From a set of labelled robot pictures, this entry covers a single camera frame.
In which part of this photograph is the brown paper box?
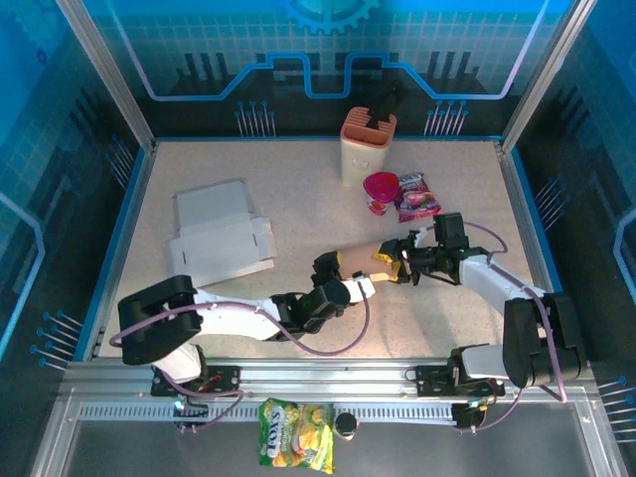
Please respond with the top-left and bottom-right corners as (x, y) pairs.
(337, 240), (403, 284)

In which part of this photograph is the white paper box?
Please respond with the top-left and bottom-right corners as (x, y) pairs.
(165, 178), (277, 292)

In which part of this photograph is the purple candy bag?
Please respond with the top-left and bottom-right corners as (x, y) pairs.
(394, 172), (442, 224)

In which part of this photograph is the pink lidded cup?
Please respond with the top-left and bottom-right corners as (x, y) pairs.
(362, 171), (401, 216)

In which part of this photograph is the beige knife block orange top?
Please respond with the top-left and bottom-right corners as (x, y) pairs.
(340, 106), (398, 188)

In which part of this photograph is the black round knob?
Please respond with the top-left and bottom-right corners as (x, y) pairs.
(333, 410), (360, 442)

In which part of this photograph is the yellow candy bag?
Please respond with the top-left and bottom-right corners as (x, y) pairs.
(256, 397), (337, 475)

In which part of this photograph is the aluminium mounting rail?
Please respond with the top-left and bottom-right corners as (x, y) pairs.
(59, 355), (597, 398)

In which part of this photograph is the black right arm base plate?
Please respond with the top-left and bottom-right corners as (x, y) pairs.
(414, 365), (506, 398)

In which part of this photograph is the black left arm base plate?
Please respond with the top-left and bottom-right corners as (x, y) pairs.
(151, 365), (242, 398)

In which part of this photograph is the slotted grey cable duct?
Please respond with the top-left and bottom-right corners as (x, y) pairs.
(78, 400), (461, 424)

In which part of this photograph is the black knife handle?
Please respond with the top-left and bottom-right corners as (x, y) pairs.
(370, 81), (404, 125)

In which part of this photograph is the aluminium frame post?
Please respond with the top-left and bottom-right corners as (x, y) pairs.
(498, 0), (597, 153)
(55, 0), (159, 153)

